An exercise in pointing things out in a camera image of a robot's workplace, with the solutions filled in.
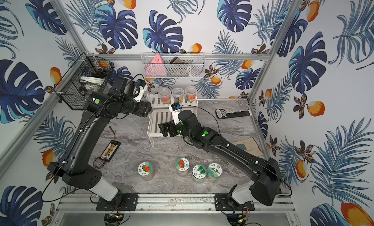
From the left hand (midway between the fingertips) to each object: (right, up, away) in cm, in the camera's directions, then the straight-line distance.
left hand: (143, 102), depth 68 cm
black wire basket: (-41, +20, +23) cm, 51 cm away
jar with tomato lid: (-1, -36, +10) cm, 37 cm away
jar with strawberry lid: (+18, -33, +12) cm, 40 cm away
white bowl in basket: (-32, +13, +12) cm, 37 cm away
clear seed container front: (+9, +5, +9) cm, 14 cm away
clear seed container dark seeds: (+15, +6, +11) cm, 20 cm away
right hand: (+11, -9, +4) cm, 15 cm away
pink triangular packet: (+2, +23, +21) cm, 31 cm away
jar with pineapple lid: (+35, -36, +9) cm, 51 cm away
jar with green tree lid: (+27, -37, +8) cm, 46 cm away
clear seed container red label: (+23, +6, +10) cm, 26 cm away
